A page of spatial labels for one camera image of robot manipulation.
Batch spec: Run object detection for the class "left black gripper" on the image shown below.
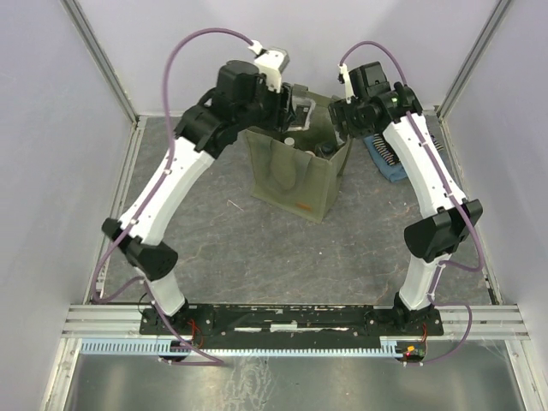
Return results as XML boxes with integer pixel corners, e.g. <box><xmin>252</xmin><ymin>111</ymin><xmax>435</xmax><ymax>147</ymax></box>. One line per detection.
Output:
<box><xmin>235</xmin><ymin>74</ymin><xmax>298</xmax><ymax>134</ymax></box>

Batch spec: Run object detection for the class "clear square bottle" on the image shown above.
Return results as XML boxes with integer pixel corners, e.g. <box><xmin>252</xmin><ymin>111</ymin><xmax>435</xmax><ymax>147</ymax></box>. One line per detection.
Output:
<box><xmin>315</xmin><ymin>142</ymin><xmax>337</xmax><ymax>160</ymax></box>
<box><xmin>288</xmin><ymin>97</ymin><xmax>316</xmax><ymax>132</ymax></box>

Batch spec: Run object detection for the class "green canvas bag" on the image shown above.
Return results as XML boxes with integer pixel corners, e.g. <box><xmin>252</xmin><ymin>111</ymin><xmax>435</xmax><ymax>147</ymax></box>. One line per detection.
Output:
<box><xmin>243</xmin><ymin>85</ymin><xmax>353</xmax><ymax>223</ymax></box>

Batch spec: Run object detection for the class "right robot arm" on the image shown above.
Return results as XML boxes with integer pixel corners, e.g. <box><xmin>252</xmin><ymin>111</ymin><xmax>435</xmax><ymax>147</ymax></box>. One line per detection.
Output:
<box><xmin>329</xmin><ymin>62</ymin><xmax>483</xmax><ymax>335</ymax></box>

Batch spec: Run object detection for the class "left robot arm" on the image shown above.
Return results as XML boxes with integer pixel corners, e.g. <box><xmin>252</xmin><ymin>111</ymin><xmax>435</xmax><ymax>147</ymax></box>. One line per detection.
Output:
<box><xmin>102</xmin><ymin>53</ymin><xmax>294</xmax><ymax>334</ymax></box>

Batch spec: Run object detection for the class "black white striped cloth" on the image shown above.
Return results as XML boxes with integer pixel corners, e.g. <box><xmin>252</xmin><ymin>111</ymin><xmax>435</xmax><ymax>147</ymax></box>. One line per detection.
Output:
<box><xmin>363</xmin><ymin>128</ymin><xmax>447</xmax><ymax>184</ymax></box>

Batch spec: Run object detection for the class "blue folded cloth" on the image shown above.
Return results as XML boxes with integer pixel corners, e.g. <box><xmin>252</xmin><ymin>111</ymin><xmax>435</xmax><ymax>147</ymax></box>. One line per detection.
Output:
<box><xmin>363</xmin><ymin>135</ymin><xmax>408</xmax><ymax>183</ymax></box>

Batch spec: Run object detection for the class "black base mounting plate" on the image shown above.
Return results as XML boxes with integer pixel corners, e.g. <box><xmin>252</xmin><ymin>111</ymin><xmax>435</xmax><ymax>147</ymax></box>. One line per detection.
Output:
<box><xmin>139</xmin><ymin>302</ymin><xmax>443</xmax><ymax>348</ymax></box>

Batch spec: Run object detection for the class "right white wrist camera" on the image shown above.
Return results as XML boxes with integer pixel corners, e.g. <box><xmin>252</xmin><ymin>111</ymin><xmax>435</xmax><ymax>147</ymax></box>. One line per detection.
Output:
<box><xmin>337</xmin><ymin>63</ymin><xmax>354</xmax><ymax>104</ymax></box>

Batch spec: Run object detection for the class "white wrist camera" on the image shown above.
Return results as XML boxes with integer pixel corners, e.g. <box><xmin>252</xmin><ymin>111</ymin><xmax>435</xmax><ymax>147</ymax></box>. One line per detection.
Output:
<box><xmin>248</xmin><ymin>40</ymin><xmax>290</xmax><ymax>93</ymax></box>
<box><xmin>337</xmin><ymin>63</ymin><xmax>354</xmax><ymax>104</ymax></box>

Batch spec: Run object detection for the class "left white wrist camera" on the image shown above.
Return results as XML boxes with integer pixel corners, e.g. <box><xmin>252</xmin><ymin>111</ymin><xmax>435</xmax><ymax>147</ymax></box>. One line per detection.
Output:
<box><xmin>248</xmin><ymin>40</ymin><xmax>290</xmax><ymax>93</ymax></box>

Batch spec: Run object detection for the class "aluminium front rail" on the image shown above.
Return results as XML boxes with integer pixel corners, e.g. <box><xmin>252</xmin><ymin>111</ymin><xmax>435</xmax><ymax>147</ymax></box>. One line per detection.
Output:
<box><xmin>61</xmin><ymin>305</ymin><xmax>530</xmax><ymax>341</ymax></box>

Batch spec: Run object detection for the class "blue slotted cable duct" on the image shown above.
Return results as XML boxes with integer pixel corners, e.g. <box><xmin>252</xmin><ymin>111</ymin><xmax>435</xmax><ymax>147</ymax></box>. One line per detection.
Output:
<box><xmin>80</xmin><ymin>336</ymin><xmax>412</xmax><ymax>358</ymax></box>

